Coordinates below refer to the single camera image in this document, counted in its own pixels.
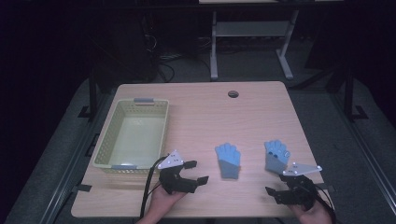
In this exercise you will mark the blue and grey glove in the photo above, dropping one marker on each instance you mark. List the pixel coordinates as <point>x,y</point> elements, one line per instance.
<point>229,161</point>
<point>275,160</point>

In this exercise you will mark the grey tape strip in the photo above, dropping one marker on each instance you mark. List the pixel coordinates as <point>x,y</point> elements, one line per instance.
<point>327,187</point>

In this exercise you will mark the black tape strip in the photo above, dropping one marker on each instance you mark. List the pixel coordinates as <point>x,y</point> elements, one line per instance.
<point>82,188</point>

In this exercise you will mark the person's right hand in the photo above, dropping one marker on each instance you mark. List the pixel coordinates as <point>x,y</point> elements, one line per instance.
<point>313,216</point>

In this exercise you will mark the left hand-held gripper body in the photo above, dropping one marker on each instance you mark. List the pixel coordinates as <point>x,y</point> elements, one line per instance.
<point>174,180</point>

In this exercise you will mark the person's left hand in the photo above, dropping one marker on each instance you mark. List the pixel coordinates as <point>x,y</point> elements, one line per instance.
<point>160,207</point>

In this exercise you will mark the aluminium floor rail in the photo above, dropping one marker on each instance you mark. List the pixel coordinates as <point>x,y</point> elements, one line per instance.
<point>71,168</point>
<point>367,155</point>

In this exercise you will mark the white metal desk frame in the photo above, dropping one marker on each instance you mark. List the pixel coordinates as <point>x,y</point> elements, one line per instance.
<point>249,28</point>

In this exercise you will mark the black metal stand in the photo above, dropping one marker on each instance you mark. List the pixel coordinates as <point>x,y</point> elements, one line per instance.
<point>92,93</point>
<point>349,93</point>

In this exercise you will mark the dark round table grommet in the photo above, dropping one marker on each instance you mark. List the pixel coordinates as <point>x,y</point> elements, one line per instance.
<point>233,94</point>

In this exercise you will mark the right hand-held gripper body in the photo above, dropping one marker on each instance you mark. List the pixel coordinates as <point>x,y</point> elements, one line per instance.
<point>302,193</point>

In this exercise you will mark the pale yellow plastic basket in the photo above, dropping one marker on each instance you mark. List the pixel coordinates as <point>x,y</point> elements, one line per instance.
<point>137,137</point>

